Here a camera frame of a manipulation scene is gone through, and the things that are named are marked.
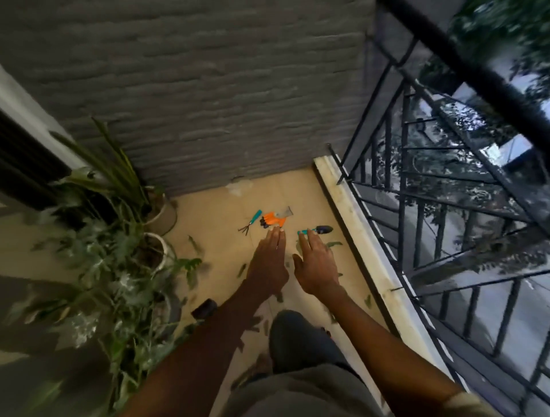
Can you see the green leafy potted plant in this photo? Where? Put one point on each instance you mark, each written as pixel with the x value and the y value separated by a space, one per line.
pixel 120 326
pixel 111 249

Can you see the person's right leg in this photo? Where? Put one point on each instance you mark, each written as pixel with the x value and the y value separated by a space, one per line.
pixel 301 339

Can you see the beige ribbed plant pot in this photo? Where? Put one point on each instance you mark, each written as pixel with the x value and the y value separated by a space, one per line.
pixel 165 219

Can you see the person's right forearm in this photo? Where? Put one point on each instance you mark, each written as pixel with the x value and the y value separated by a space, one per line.
pixel 386 356

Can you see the person's left forearm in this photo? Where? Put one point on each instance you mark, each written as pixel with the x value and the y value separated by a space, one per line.
pixel 193 361

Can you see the person's grey shirt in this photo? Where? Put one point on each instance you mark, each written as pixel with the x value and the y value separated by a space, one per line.
pixel 301 395

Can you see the person's right hand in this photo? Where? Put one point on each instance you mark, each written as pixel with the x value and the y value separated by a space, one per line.
pixel 318 268

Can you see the green trees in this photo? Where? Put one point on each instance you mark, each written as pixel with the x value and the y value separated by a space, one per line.
pixel 507 26

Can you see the green leaves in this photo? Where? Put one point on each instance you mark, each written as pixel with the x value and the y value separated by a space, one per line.
pixel 334 244

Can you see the black metal railing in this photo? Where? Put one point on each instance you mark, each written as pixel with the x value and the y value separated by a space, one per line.
pixel 472 81

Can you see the grey glove packaging card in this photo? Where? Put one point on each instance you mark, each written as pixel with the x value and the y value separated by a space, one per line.
pixel 288 211

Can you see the white round plant pot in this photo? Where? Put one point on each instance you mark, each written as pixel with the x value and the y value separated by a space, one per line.
pixel 163 249

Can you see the person's left hand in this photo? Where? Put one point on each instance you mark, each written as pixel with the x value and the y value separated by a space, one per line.
pixel 268 266

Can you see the small black plastic pot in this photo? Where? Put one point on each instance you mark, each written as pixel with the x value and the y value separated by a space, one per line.
pixel 205 308

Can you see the orange black work glove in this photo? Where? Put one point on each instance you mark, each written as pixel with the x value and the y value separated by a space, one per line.
pixel 275 220

